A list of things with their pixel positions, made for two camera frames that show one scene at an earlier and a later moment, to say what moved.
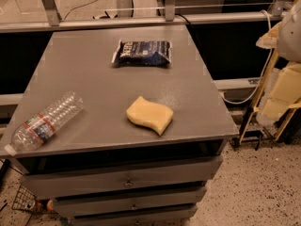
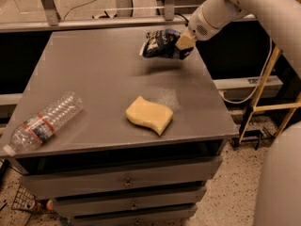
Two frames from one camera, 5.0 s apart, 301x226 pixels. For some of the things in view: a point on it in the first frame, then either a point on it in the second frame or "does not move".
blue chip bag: x=143 y=53 -> x=162 y=43
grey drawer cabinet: x=152 y=128 does not move
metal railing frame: x=282 y=7 does not move
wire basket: x=24 y=200 does not move
